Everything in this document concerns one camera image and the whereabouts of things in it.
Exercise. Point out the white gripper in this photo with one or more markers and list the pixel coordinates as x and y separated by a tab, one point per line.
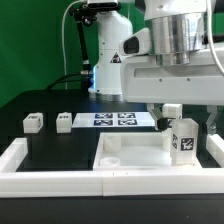
197	83

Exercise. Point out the white square tabletop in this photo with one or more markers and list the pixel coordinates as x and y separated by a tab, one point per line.
132	151

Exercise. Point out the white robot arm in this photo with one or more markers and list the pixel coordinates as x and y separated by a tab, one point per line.
174	59

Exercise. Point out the white U-shaped fence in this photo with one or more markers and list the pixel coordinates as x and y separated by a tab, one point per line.
178	180

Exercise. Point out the white marker sheet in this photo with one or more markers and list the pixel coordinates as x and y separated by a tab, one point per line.
115	119

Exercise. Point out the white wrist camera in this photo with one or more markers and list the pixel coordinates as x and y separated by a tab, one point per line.
138	44

